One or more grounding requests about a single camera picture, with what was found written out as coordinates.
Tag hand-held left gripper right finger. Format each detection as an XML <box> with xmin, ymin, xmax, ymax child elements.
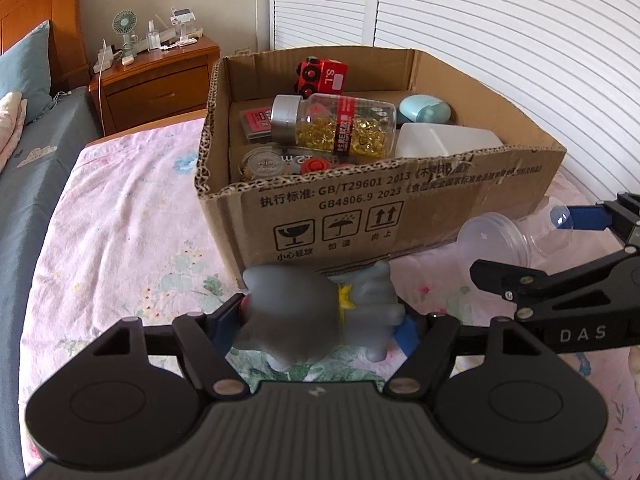
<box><xmin>382</xmin><ymin>312</ymin><xmax>551</xmax><ymax>396</ymax></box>

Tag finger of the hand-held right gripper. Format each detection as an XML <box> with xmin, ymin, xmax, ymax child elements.
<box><xmin>550</xmin><ymin>192</ymin><xmax>640</xmax><ymax>246</ymax></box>
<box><xmin>469</xmin><ymin>247</ymin><xmax>640</xmax><ymax>323</ymax></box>

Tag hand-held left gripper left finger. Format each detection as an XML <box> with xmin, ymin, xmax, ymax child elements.
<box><xmin>90</xmin><ymin>294</ymin><xmax>251</xmax><ymax>398</ymax></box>

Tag grey toy elephant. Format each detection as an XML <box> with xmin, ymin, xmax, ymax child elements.
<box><xmin>239</xmin><ymin>260</ymin><xmax>407</xmax><ymax>372</ymax></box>

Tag brown cardboard box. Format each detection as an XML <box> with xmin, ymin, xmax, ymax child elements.
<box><xmin>195</xmin><ymin>49</ymin><xmax>567</xmax><ymax>291</ymax></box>

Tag white translucent plastic container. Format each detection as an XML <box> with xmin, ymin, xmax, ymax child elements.
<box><xmin>395</xmin><ymin>122</ymin><xmax>502</xmax><ymax>159</ymax></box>

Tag round gold tin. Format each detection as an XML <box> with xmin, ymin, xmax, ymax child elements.
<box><xmin>239</xmin><ymin>146</ymin><xmax>288</xmax><ymax>183</ymax></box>

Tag black toy train red wheels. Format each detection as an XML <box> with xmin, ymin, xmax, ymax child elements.
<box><xmin>285</xmin><ymin>150</ymin><xmax>361</xmax><ymax>176</ymax></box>

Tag teal egg-shaped case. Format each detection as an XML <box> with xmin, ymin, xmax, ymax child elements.
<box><xmin>398</xmin><ymin>95</ymin><xmax>453</xmax><ymax>126</ymax></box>

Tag clear bottle of yellow capsules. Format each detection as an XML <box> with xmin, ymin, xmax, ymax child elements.
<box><xmin>270</xmin><ymin>92</ymin><xmax>397</xmax><ymax>157</ymax></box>

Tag pink floral blanket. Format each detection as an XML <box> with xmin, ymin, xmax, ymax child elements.
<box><xmin>22</xmin><ymin>115</ymin><xmax>640</xmax><ymax>480</ymax></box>

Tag red flat card box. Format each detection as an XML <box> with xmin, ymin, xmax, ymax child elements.
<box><xmin>239</xmin><ymin>107</ymin><xmax>276</xmax><ymax>141</ymax></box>

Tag white louvred door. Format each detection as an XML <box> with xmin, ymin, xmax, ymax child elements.
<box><xmin>269</xmin><ymin>0</ymin><xmax>377</xmax><ymax>55</ymax></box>
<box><xmin>374</xmin><ymin>0</ymin><xmax>640</xmax><ymax>201</ymax></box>

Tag blue-grey bed sheet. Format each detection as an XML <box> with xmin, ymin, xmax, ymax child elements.
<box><xmin>0</xmin><ymin>85</ymin><xmax>103</xmax><ymax>480</ymax></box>

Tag wooden nightstand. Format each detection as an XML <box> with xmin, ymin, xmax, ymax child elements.
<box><xmin>89</xmin><ymin>35</ymin><xmax>221</xmax><ymax>136</ymax></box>

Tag white power strip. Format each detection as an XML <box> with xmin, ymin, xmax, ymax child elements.
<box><xmin>92</xmin><ymin>45</ymin><xmax>123</xmax><ymax>73</ymax></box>

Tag pink folded cloth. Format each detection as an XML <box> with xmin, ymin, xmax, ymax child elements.
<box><xmin>0</xmin><ymin>91</ymin><xmax>29</xmax><ymax>171</ymax></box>

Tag clear phone stand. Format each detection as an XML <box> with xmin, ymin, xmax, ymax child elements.
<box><xmin>169</xmin><ymin>7</ymin><xmax>198</xmax><ymax>46</ymax></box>

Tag small green desk fan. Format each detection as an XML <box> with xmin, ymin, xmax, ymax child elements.
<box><xmin>112</xmin><ymin>10</ymin><xmax>139</xmax><ymax>66</ymax></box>

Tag blue pillow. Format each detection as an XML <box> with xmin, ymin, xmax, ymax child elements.
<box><xmin>0</xmin><ymin>20</ymin><xmax>55</xmax><ymax>126</ymax></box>

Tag wooden bed headboard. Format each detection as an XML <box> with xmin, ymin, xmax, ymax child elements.
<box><xmin>0</xmin><ymin>0</ymin><xmax>91</xmax><ymax>92</ymax></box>

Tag white cable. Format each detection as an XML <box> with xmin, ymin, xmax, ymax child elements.
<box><xmin>96</xmin><ymin>37</ymin><xmax>110</xmax><ymax>128</ymax></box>

